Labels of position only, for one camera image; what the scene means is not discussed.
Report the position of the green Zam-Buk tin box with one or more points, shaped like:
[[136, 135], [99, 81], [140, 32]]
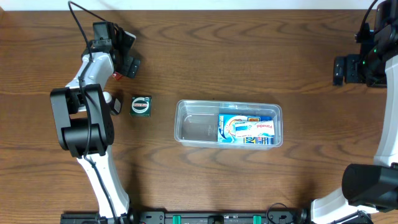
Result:
[[141, 106]]

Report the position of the red small box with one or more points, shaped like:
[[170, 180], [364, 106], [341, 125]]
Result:
[[117, 76]]

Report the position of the white Panadol box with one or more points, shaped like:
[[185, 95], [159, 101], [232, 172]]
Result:
[[254, 129]]

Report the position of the clear plastic container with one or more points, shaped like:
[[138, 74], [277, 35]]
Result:
[[196, 122]]

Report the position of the blue cooling patch box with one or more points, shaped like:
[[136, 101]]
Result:
[[226, 131]]

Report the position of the dark bottle white cap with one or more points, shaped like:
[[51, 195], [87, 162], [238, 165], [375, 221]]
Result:
[[113, 103]]

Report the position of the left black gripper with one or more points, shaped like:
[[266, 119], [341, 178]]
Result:
[[129, 66]]

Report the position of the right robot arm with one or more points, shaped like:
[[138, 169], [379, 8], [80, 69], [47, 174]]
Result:
[[367, 189]]

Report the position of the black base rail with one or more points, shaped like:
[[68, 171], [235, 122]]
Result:
[[274, 215]]

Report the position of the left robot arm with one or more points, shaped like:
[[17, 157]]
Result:
[[83, 121]]

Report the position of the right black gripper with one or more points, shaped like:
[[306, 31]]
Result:
[[348, 70]]

